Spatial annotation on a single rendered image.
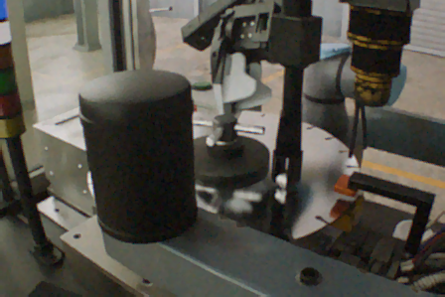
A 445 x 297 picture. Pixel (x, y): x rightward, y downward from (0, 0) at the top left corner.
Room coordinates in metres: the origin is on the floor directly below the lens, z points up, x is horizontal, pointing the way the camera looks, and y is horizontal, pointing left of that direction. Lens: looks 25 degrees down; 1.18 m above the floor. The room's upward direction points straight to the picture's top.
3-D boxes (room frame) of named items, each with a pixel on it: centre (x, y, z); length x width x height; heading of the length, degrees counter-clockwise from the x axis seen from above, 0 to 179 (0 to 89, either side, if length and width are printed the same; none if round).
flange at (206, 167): (0.43, 0.00, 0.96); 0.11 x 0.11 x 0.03
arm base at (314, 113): (1.00, -0.27, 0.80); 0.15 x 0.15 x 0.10
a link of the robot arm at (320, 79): (0.99, -0.28, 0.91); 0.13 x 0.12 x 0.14; 45
